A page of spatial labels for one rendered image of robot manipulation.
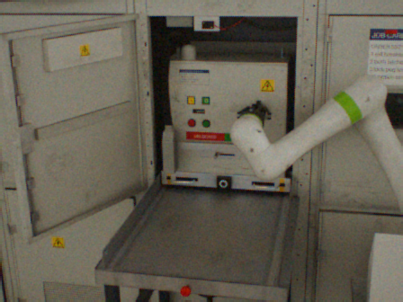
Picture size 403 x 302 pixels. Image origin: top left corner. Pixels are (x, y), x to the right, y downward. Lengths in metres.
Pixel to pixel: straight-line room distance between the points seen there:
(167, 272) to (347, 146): 0.88
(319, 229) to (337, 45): 0.75
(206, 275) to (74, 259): 1.06
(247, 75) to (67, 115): 0.71
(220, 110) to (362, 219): 0.72
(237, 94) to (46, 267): 1.24
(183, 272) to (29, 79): 0.82
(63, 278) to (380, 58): 1.72
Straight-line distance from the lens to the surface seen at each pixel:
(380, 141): 2.18
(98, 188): 2.40
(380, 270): 1.83
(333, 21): 2.25
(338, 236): 2.52
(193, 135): 2.45
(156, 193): 2.49
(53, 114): 2.18
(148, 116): 2.46
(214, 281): 1.89
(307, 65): 2.30
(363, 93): 2.06
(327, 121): 2.03
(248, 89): 2.35
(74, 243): 2.80
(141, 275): 1.95
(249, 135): 1.95
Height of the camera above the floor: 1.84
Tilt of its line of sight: 19 degrees down
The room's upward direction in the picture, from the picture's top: 1 degrees counter-clockwise
